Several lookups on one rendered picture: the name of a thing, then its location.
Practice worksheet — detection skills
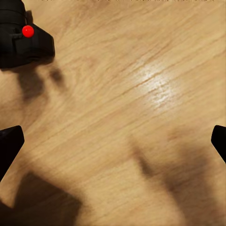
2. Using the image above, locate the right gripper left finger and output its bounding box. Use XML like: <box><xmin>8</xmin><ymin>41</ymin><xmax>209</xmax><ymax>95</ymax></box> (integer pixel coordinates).
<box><xmin>0</xmin><ymin>125</ymin><xmax>24</xmax><ymax>181</ymax></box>

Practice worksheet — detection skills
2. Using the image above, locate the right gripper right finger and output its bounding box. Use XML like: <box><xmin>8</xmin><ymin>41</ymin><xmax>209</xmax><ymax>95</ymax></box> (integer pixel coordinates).
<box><xmin>211</xmin><ymin>125</ymin><xmax>226</xmax><ymax>163</ymax></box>

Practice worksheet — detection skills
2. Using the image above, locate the digital camera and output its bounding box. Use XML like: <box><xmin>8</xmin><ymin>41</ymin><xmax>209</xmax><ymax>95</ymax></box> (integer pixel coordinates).
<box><xmin>0</xmin><ymin>0</ymin><xmax>54</xmax><ymax>69</ymax></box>

